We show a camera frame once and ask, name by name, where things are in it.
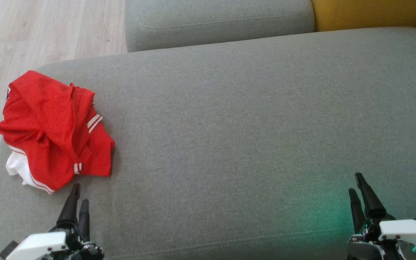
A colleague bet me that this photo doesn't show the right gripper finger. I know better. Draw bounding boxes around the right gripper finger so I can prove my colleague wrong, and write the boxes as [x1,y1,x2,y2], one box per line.
[349,188,366,234]
[355,173,387,218]

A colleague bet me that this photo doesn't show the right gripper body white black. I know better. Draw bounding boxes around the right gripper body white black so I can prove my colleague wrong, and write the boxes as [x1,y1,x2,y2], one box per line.
[348,213,416,260]

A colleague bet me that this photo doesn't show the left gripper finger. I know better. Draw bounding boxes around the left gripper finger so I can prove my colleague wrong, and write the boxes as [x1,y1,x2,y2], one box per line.
[78,199,90,242]
[57,183,81,229]

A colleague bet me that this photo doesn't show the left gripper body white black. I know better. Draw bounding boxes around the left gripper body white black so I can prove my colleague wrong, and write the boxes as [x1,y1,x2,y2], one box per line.
[6,224,104,260]

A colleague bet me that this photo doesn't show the red Bulls 23 jersey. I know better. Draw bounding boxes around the red Bulls 23 jersey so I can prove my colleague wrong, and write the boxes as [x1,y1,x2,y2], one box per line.
[6,87,116,195]

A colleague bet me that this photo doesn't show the grey and yellow sofa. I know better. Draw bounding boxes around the grey and yellow sofa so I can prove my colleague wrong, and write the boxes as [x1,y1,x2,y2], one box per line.
[0,27,416,260]

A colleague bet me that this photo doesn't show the yellow sofa backrest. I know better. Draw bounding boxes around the yellow sofa backrest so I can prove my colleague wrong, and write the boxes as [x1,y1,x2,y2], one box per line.
[311,0,416,32]

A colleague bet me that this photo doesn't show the grey back cushion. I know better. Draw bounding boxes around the grey back cushion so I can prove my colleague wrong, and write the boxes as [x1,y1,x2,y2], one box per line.
[125,0,316,53]

